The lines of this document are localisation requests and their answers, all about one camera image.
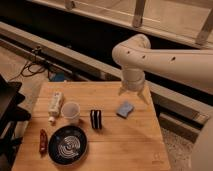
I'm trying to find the translucent plastic cup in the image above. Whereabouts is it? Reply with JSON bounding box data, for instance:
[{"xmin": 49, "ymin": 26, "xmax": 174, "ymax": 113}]
[{"xmin": 61, "ymin": 101, "xmax": 80, "ymax": 125}]

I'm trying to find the blue object on floor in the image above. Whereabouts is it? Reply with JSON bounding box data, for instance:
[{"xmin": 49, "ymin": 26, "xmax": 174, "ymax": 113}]
[{"xmin": 50, "ymin": 73, "xmax": 65, "ymax": 82}]

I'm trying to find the black patterned plate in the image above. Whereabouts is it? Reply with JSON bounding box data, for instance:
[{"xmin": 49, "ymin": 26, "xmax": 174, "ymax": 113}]
[{"xmin": 48, "ymin": 125, "xmax": 88, "ymax": 165}]

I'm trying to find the white tube bottle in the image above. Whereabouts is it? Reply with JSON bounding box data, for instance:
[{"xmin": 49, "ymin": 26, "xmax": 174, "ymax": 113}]
[{"xmin": 48, "ymin": 92, "xmax": 63, "ymax": 124}]

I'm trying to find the red pocket knife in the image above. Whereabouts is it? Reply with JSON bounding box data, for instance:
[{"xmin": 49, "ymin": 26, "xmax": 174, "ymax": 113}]
[{"xmin": 39, "ymin": 129, "xmax": 48, "ymax": 155}]

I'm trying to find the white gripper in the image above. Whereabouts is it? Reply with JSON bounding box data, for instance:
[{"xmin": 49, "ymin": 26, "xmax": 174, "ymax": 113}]
[{"xmin": 119, "ymin": 67, "xmax": 149, "ymax": 104}]

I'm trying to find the black chair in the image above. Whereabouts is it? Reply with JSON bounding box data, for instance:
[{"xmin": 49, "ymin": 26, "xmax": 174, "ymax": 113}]
[{"xmin": 0, "ymin": 74, "xmax": 31, "ymax": 171}]

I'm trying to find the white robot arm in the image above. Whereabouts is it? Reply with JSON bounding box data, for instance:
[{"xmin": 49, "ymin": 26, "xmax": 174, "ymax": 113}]
[{"xmin": 112, "ymin": 34, "xmax": 213, "ymax": 171}]

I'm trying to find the blue sponge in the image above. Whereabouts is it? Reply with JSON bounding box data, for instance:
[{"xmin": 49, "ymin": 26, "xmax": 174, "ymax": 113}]
[{"xmin": 116, "ymin": 101, "xmax": 134, "ymax": 118}]

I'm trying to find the black floor cable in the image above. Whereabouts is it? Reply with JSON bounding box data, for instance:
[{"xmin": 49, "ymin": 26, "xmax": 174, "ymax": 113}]
[{"xmin": 9, "ymin": 59, "xmax": 51, "ymax": 82}]

